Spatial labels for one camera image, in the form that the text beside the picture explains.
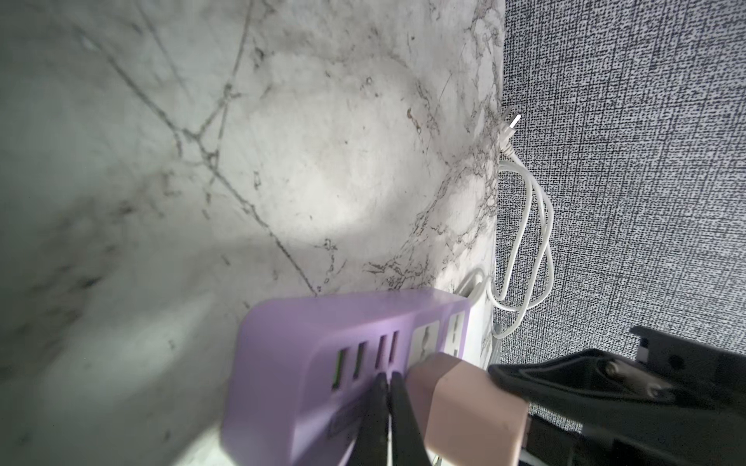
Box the pink charger plug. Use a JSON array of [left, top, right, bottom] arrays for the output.
[[405, 353, 530, 466]]

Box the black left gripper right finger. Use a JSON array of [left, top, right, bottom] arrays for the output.
[[389, 372, 431, 466]]

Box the white power strip cable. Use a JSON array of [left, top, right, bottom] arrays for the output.
[[453, 113, 555, 368]]

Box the purple power strip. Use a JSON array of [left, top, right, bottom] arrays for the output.
[[221, 289, 471, 465]]

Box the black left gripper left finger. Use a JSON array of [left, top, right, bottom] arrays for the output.
[[347, 373, 390, 466]]

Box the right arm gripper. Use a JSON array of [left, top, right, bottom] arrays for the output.
[[488, 326, 745, 465]]

